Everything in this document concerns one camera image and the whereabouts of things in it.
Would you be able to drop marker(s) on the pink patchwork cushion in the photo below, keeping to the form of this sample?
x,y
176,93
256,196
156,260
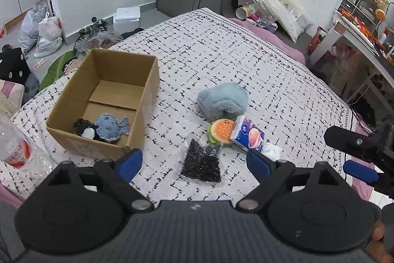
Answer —
x,y
9,93

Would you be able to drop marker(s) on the green leaf floor mat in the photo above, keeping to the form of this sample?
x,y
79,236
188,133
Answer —
x,y
55,69

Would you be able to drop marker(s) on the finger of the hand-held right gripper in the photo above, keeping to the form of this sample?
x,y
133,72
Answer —
x,y
347,139
360,172

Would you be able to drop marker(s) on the white plastic bag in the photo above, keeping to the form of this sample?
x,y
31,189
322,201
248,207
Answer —
x,y
49,35

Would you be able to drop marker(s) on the clear bag with brown item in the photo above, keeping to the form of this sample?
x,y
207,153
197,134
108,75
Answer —
x,y
101,41

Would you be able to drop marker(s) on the grey-blue plush toy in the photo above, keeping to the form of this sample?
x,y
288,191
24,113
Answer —
x,y
221,99

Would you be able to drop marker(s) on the white pillow bag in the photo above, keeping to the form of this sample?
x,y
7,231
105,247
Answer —
x,y
292,16

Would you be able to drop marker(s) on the white black patterned blanket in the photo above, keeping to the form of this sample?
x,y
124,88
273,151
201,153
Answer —
x,y
215,50

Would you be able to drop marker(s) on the blue felt whale toy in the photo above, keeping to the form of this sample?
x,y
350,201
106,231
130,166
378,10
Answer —
x,y
107,127

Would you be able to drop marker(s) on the black white felt penguin toy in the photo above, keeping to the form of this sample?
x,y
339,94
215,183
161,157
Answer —
x,y
81,127

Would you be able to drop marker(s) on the clear large water bottle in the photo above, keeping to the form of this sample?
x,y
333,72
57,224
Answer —
x,y
258,4

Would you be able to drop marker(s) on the white storage box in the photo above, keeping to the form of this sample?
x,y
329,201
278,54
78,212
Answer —
x,y
126,18

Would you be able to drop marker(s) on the white desk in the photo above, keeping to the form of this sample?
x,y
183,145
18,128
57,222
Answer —
x,y
326,41

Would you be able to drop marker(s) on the bag of black beads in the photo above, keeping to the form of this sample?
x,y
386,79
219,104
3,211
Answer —
x,y
200,164

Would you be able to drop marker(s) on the tissue pack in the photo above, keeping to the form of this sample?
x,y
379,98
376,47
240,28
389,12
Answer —
x,y
249,135

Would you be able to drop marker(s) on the grey plastic bag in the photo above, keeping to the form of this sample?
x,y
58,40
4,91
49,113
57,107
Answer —
x,y
28,32

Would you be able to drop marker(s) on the crumpled white tissue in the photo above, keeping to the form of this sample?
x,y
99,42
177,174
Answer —
x,y
272,152

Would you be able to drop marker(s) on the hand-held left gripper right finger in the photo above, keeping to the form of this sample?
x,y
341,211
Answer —
x,y
258,163

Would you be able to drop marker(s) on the black polka dot cushion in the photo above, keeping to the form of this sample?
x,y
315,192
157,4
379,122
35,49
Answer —
x,y
12,65

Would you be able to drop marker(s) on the burger plush toy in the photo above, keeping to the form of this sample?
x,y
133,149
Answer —
x,y
222,131

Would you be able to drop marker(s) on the clear plastic bag red print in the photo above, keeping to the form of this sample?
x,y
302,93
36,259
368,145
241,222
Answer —
x,y
18,152

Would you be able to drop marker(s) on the brown cardboard box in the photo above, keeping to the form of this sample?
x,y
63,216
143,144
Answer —
x,y
146,90

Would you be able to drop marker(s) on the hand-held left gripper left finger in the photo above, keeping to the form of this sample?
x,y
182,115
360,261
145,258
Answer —
x,y
130,163

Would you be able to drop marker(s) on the grey drawer organizer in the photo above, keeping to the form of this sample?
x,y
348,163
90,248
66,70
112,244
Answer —
x,y
358,8

